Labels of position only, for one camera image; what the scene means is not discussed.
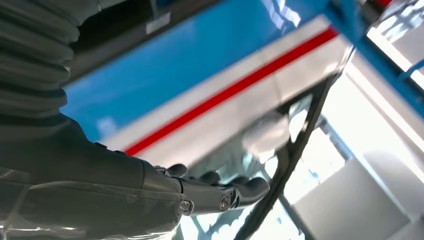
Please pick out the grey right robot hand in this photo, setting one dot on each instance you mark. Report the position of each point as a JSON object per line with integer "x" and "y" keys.
{"x": 82, "y": 192}

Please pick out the blue metal shelf rack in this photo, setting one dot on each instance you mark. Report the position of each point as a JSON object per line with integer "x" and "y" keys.
{"x": 165, "y": 66}

